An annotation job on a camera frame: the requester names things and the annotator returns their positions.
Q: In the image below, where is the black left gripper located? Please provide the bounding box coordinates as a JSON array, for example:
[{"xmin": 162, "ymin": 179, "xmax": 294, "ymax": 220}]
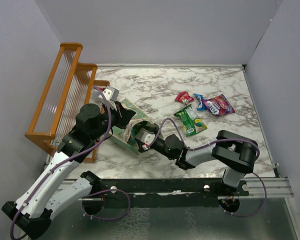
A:
[{"xmin": 91, "ymin": 100, "xmax": 136, "ymax": 141}]

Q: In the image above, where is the green illustrated paper bag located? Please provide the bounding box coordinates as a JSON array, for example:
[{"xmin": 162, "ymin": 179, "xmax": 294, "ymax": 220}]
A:
[{"xmin": 110, "ymin": 98, "xmax": 159, "ymax": 155}]

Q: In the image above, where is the green spring tea packet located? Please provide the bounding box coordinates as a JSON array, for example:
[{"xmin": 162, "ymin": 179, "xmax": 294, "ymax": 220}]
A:
[{"xmin": 174, "ymin": 104, "xmax": 208, "ymax": 137}]

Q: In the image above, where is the red snack packet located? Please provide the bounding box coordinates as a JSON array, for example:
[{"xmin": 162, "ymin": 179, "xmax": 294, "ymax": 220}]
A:
[{"xmin": 175, "ymin": 91, "xmax": 194, "ymax": 106}]

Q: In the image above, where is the blue snack packet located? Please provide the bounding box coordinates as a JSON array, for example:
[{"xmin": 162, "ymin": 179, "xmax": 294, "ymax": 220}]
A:
[{"xmin": 193, "ymin": 93, "xmax": 207, "ymax": 111}]

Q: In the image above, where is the purple snack packet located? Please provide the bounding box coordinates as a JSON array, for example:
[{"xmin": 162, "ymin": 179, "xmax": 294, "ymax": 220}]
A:
[{"xmin": 202, "ymin": 94, "xmax": 236, "ymax": 117}]

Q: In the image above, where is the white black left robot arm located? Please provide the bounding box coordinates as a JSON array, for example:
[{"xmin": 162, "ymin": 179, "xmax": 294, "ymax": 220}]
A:
[{"xmin": 1, "ymin": 101, "xmax": 136, "ymax": 240}]

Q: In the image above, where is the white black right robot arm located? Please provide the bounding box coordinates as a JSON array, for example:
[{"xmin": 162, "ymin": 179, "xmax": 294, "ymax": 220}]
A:
[{"xmin": 135, "ymin": 127, "xmax": 260, "ymax": 196}]

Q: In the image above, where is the wooden acrylic display rack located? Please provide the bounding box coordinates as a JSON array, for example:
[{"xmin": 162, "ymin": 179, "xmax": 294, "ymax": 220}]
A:
[{"xmin": 25, "ymin": 42, "xmax": 110, "ymax": 156}]

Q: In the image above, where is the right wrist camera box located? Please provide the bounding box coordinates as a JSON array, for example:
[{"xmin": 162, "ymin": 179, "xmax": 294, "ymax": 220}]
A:
[{"xmin": 135, "ymin": 131, "xmax": 155, "ymax": 153}]

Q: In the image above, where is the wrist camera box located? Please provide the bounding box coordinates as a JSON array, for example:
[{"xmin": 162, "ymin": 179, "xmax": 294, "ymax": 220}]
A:
[
  {"xmin": 135, "ymin": 131, "xmax": 155, "ymax": 153},
  {"xmin": 92, "ymin": 85, "xmax": 120, "ymax": 109}
]

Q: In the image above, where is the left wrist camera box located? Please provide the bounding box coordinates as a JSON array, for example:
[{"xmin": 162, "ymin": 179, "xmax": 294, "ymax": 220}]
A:
[{"xmin": 92, "ymin": 85, "xmax": 120, "ymax": 109}]

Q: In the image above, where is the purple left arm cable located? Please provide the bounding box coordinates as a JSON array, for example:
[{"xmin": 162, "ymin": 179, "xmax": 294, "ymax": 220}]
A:
[{"xmin": 9, "ymin": 85, "xmax": 131, "ymax": 240}]

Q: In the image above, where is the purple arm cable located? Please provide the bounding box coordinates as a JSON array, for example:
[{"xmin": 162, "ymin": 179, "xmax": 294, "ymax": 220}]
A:
[
  {"xmin": 9, "ymin": 85, "xmax": 131, "ymax": 240},
  {"xmin": 144, "ymin": 117, "xmax": 268, "ymax": 218}
]

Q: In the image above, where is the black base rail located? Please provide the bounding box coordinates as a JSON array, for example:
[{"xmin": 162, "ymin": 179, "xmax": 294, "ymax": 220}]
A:
[{"xmin": 80, "ymin": 171, "xmax": 249, "ymax": 214}]

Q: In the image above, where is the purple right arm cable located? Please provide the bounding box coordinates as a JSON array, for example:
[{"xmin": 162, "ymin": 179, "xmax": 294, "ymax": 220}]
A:
[{"xmin": 144, "ymin": 117, "xmax": 268, "ymax": 218}]

